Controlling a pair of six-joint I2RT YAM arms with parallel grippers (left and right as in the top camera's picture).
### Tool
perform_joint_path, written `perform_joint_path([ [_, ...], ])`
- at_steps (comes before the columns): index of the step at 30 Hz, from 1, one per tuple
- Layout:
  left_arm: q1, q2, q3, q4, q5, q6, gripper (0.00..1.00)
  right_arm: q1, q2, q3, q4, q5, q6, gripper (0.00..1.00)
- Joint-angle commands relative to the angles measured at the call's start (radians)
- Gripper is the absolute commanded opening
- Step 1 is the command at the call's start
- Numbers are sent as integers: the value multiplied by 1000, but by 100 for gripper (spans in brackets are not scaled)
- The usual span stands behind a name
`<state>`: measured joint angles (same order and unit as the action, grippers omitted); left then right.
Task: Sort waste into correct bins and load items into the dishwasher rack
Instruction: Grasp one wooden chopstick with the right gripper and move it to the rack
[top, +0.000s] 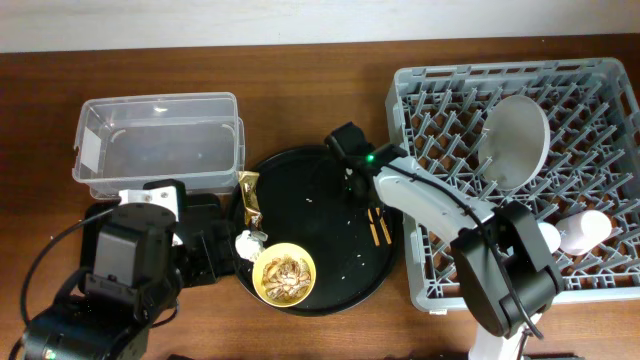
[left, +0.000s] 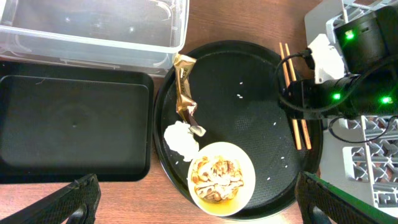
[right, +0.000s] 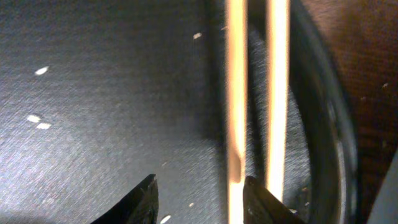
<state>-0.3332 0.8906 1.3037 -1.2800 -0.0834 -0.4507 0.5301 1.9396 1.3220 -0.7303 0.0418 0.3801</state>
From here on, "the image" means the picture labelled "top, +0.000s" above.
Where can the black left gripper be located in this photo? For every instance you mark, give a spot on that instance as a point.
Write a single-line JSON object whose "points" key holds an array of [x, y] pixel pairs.
{"points": [[209, 245]]}

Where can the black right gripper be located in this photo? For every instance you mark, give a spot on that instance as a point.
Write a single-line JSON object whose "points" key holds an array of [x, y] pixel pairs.
{"points": [[361, 187]]}

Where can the white tissue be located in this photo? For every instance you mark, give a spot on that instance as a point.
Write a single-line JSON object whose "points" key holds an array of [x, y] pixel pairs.
{"points": [[250, 244]]}

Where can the wooden chopstick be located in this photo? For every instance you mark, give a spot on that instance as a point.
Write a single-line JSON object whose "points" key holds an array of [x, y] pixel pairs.
{"points": [[383, 225], [373, 220]]}

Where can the yellow bowl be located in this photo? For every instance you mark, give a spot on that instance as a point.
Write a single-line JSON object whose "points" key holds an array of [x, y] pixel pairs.
{"points": [[277, 251]]}

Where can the gold snack wrapper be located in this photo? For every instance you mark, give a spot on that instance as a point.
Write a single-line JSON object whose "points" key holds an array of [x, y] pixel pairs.
{"points": [[248, 182]]}

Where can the peanut shell food scraps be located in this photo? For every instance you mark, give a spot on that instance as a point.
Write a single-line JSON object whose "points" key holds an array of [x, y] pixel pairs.
{"points": [[286, 279]]}

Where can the white round plate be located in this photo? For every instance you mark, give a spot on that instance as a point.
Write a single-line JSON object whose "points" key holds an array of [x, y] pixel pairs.
{"points": [[517, 142]]}

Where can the light blue plastic cup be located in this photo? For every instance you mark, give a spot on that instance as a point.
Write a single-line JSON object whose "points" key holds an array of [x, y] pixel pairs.
{"points": [[551, 236]]}

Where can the pink plastic cup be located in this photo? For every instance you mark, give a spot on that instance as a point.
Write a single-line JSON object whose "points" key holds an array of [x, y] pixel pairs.
{"points": [[581, 232]]}

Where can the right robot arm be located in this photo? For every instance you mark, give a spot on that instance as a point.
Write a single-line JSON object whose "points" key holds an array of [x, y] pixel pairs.
{"points": [[505, 267]]}

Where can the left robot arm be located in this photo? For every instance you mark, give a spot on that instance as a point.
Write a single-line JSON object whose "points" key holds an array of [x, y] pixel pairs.
{"points": [[145, 255]]}

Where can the grey dishwasher rack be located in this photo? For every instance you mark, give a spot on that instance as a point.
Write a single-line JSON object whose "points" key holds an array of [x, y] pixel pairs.
{"points": [[436, 114]]}

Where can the black rectangular tray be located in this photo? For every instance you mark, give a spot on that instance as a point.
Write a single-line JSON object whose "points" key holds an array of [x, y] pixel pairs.
{"points": [[170, 272]]}

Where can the black round tray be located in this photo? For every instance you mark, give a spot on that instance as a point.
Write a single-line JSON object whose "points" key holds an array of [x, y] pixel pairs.
{"points": [[302, 200]]}

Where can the clear plastic bin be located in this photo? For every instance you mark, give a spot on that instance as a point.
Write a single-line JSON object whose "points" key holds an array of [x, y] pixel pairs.
{"points": [[127, 142]]}

